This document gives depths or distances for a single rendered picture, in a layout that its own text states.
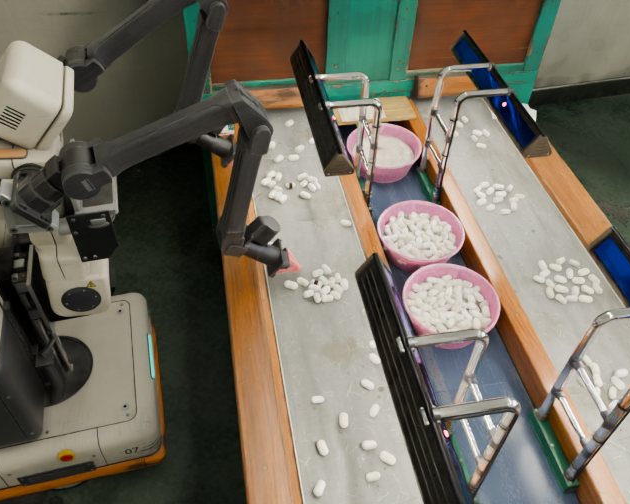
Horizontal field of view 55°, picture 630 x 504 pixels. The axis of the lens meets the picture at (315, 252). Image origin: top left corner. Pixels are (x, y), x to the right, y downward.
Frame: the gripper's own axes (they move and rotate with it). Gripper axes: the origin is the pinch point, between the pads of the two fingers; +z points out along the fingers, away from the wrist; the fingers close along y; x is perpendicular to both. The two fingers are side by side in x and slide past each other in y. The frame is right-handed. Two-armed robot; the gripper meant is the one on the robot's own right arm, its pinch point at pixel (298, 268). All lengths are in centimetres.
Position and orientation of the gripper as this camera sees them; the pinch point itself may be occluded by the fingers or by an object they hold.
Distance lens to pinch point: 173.4
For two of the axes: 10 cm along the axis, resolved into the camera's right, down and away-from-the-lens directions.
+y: -1.7, -7.1, 6.8
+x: -6.5, 6.0, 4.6
